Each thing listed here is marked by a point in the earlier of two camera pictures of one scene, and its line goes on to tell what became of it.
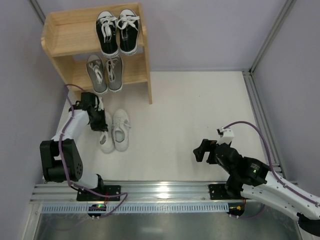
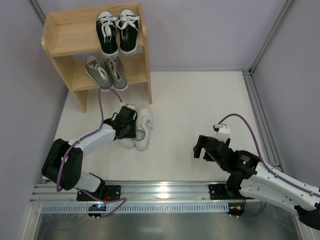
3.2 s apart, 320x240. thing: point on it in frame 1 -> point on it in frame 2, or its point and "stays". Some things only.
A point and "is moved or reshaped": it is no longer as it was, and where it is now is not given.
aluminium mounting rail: [133, 192] stays
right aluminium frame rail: [251, 83] stays
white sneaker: [106, 139] -> [128, 143]
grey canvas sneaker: [95, 65] is moved or reshaped
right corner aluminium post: [285, 10] stays
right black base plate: [218, 192] stays
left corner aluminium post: [38, 10] stays
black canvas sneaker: [107, 32] stays
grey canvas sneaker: [114, 67] is moved or reshaped
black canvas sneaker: [128, 24] stays
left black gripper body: [99, 121] -> [127, 127]
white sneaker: [120, 127] is moved or reshaped
